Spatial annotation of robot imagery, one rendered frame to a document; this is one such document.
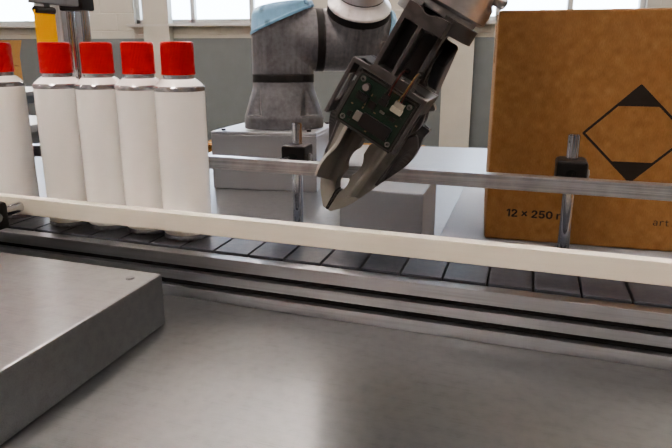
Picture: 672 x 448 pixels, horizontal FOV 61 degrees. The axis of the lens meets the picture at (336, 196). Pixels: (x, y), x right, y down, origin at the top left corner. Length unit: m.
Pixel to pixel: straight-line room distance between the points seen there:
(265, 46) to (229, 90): 5.45
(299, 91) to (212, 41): 5.52
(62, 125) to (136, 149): 0.10
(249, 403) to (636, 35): 0.54
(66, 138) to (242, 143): 0.42
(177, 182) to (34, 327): 0.21
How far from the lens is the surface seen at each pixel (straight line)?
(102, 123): 0.67
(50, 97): 0.70
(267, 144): 1.03
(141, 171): 0.65
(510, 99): 0.71
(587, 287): 0.54
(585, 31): 0.71
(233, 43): 6.48
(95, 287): 0.54
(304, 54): 1.07
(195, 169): 0.62
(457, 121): 6.02
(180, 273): 0.61
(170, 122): 0.61
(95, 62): 0.68
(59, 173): 0.71
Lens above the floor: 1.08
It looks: 14 degrees down
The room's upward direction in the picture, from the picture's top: straight up
